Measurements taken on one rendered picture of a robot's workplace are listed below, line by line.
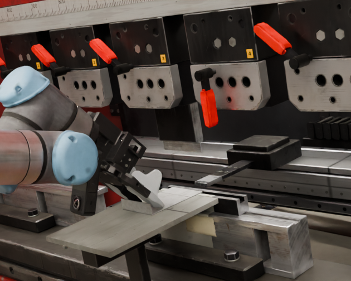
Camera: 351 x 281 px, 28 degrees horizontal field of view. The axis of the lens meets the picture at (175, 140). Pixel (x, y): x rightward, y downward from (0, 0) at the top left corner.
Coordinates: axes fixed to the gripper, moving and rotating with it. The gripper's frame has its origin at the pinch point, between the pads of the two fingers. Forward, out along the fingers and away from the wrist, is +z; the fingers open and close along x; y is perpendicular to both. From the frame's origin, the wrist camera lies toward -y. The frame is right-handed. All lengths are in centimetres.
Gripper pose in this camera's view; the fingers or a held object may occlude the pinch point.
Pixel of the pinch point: (146, 204)
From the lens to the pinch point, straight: 130.0
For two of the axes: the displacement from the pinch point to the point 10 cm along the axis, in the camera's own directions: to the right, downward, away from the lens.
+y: 4.4, -8.3, 3.4
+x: -6.7, -0.6, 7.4
